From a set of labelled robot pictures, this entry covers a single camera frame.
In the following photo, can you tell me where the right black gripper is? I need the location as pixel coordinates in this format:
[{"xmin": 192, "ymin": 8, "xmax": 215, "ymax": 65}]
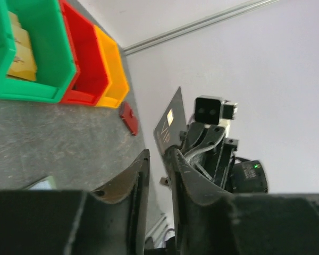
[{"xmin": 180, "ymin": 122, "xmax": 238, "ymax": 193}]

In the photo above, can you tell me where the green card holder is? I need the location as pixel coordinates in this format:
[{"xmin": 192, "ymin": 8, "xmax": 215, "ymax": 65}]
[{"xmin": 26, "ymin": 176, "xmax": 56, "ymax": 190}]

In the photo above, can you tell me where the black credit card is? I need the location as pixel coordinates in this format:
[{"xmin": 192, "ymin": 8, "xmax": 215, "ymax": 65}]
[{"xmin": 154, "ymin": 87, "xmax": 187, "ymax": 157}]

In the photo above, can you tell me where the green plastic bin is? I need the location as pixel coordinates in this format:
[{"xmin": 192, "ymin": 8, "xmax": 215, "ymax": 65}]
[{"xmin": 0, "ymin": 1, "xmax": 77, "ymax": 104}]

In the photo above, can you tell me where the yellow plastic bin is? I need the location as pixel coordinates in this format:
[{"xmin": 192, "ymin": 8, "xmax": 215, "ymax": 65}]
[{"xmin": 94, "ymin": 25, "xmax": 130, "ymax": 109}]

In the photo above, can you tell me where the red plastic bin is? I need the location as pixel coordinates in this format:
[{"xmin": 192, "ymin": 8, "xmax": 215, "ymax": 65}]
[{"xmin": 59, "ymin": 1, "xmax": 109, "ymax": 106}]

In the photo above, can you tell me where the yellow cards stack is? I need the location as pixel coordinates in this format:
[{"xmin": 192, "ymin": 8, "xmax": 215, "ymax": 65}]
[{"xmin": 7, "ymin": 12, "xmax": 37, "ymax": 81}]

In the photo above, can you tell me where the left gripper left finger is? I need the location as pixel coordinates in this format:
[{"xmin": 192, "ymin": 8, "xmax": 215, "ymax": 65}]
[{"xmin": 0, "ymin": 149, "xmax": 150, "ymax": 254}]

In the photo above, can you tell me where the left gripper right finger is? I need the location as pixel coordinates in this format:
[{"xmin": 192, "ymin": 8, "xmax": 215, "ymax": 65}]
[{"xmin": 167, "ymin": 148, "xmax": 319, "ymax": 254}]

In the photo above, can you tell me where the red card holder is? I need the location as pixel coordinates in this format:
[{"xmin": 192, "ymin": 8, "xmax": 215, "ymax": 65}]
[{"xmin": 119, "ymin": 101, "xmax": 139, "ymax": 136}]

